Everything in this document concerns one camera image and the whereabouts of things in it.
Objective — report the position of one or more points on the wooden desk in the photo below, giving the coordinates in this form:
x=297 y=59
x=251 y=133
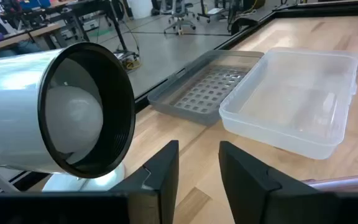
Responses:
x=39 y=31

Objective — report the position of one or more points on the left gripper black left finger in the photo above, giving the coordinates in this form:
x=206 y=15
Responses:
x=154 y=186

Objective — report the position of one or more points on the white bin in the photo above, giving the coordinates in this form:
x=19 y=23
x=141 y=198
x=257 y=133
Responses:
x=140 y=7

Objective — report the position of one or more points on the black desk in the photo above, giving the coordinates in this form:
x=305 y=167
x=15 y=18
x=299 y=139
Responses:
x=82 y=6

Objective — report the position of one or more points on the clear plastic supply box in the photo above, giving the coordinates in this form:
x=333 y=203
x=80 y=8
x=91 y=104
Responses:
x=291 y=102

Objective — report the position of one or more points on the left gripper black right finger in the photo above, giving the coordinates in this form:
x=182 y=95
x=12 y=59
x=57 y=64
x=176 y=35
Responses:
x=250 y=193

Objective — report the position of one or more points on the black curved bracket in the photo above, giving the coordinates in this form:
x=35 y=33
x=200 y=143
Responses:
x=244 y=22

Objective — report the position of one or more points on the white spot lamp black rim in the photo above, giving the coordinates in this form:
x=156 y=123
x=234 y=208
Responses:
x=11 y=109

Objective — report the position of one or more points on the grey office chair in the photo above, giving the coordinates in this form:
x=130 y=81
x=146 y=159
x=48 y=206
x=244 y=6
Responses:
x=179 y=12

